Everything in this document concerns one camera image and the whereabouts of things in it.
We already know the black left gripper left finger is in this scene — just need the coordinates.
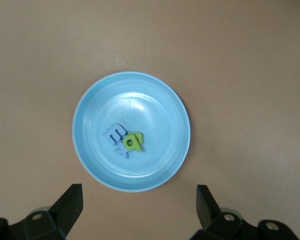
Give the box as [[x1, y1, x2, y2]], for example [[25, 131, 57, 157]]
[[0, 183, 84, 240]]

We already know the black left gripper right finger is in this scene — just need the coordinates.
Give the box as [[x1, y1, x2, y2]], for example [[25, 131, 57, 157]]
[[192, 184, 299, 240]]

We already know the blue letter x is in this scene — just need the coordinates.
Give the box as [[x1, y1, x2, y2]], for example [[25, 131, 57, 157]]
[[114, 146, 130, 160]]

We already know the blue letter m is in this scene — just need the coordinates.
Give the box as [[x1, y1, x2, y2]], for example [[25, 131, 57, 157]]
[[104, 123, 128, 146]]

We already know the green letter q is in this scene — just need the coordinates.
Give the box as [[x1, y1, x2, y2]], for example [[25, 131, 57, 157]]
[[122, 132, 144, 153]]

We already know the blue plate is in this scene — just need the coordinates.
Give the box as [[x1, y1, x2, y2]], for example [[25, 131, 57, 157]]
[[72, 71, 192, 193]]

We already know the brown table mat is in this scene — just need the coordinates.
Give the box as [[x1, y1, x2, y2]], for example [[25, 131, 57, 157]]
[[0, 0, 300, 240]]

